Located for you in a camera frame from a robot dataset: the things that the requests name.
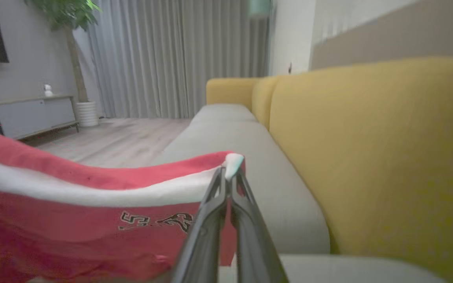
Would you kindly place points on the long grey sofa seat cushion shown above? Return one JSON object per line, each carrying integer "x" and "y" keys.
{"x": 281, "y": 188}

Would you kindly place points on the small white figurine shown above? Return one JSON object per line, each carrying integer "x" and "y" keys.
{"x": 48, "y": 91}

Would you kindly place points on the green potted plant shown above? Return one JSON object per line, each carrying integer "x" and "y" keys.
{"x": 67, "y": 13}

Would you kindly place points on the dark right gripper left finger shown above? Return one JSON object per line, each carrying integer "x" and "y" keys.
{"x": 207, "y": 243}

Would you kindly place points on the grey pleated curtain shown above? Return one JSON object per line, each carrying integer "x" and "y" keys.
{"x": 151, "y": 59}

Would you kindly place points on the short grey sofa seat cushion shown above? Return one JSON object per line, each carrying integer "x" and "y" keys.
{"x": 222, "y": 113}

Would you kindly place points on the yellow sofa armrest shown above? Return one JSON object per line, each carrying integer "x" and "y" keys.
{"x": 228, "y": 92}

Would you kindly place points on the grey low TV cabinet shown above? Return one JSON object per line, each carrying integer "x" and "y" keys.
{"x": 34, "y": 116}

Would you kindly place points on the pale green hanging lamp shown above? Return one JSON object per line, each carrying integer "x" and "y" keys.
{"x": 260, "y": 7}

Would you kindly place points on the white ribbed plant pot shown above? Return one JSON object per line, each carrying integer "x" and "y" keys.
{"x": 87, "y": 114}

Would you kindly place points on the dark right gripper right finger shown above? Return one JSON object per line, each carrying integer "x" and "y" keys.
{"x": 252, "y": 251}

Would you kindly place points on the red white sports shirt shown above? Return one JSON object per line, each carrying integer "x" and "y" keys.
{"x": 73, "y": 243}

